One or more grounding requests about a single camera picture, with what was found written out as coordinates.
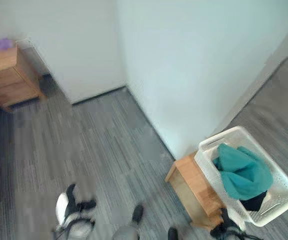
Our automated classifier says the low wooden stool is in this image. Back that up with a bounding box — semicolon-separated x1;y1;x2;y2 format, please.
164;150;225;226

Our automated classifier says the wooden nightstand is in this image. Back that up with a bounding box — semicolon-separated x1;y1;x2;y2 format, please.
0;45;46;113

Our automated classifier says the white plastic laundry basket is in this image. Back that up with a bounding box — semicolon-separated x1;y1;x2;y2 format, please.
194;126;288;228

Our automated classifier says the robot left leg and foot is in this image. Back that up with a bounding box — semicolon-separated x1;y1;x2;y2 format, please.
112;204;145;240

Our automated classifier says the robot right dark foot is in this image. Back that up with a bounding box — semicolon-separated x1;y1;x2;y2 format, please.
168;226;179;240

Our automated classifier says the teal cloth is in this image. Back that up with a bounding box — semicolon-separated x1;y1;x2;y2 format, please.
213;143;274;201

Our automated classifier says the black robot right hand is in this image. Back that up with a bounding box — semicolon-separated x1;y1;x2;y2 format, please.
210;207;246;238

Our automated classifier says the black cloth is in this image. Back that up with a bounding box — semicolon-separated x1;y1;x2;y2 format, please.
239;190;269;212

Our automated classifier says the purple object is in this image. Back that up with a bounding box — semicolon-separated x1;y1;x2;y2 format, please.
0;37;16;51

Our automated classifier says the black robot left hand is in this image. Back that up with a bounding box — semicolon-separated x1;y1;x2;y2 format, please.
55;183;97;226

